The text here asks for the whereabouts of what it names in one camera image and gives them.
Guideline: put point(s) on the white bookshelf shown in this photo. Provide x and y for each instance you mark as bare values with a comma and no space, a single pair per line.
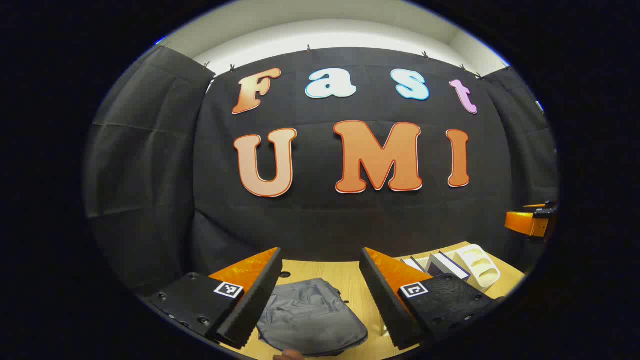
477,267

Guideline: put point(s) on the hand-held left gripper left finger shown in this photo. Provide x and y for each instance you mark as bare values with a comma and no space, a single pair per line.
255,300

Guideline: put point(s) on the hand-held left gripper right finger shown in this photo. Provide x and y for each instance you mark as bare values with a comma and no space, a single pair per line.
382,300

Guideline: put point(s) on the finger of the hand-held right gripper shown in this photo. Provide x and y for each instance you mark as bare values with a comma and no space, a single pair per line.
520,222

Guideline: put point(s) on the black backdrop cloth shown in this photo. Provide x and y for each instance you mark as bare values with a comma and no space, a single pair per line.
320,220

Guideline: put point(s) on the blue spine book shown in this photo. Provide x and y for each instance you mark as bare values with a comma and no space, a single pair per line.
447,266

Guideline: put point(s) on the grey schoolbag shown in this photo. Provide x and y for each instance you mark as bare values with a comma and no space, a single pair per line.
310,320

